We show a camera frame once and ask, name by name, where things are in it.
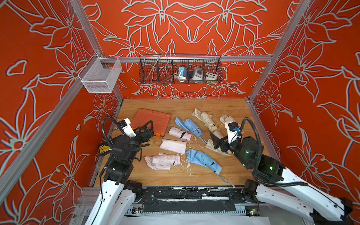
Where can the pink umbrella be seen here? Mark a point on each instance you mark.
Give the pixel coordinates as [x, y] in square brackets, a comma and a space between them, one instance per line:
[166, 160]
[179, 133]

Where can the beige umbrella back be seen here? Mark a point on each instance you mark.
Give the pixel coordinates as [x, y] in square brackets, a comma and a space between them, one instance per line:
[227, 120]

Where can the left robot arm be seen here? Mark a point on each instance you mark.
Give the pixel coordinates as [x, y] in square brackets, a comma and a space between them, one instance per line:
[117, 191]

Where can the blue umbrella back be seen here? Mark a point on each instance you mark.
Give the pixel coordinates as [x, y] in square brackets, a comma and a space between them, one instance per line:
[193, 128]

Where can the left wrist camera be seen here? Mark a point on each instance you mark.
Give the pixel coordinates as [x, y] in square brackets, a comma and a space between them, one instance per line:
[125, 127]

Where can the blue umbrella front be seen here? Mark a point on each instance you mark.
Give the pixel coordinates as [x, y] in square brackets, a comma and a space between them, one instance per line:
[202, 159]

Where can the white box with dots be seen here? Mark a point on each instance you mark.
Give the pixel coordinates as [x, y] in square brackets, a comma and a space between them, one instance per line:
[211, 77]

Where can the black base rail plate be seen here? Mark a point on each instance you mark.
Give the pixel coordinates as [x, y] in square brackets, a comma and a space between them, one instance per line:
[227, 193]

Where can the blue umbrella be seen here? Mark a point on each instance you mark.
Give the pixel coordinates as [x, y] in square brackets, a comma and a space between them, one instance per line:
[202, 159]
[193, 128]

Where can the white round-dial device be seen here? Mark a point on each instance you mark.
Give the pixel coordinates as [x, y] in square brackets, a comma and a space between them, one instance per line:
[197, 74]

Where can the blue umbrella sleeve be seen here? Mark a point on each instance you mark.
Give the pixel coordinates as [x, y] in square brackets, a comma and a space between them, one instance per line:
[180, 124]

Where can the white mesh wall basket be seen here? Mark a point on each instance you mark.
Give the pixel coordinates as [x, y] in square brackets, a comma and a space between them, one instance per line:
[98, 79]

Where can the blue white device in basket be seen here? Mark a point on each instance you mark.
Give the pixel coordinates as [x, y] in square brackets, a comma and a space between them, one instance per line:
[181, 75]

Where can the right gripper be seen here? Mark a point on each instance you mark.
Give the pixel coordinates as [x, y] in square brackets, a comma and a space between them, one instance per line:
[224, 142]

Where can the black wire wall basket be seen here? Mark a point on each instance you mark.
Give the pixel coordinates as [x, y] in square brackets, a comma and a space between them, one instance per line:
[159, 68]

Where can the orange plastic tool case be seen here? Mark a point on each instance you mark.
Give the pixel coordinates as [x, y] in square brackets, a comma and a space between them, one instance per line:
[160, 121]

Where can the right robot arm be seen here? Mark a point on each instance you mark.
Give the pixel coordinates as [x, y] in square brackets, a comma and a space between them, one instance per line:
[276, 184]

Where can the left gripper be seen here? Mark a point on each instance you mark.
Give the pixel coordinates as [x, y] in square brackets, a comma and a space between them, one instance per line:
[149, 134]

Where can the black box yellow label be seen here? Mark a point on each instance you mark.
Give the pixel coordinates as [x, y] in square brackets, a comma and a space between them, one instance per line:
[104, 149]

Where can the beige umbrella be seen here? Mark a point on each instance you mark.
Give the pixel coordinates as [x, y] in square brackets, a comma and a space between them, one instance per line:
[206, 119]
[227, 120]
[216, 135]

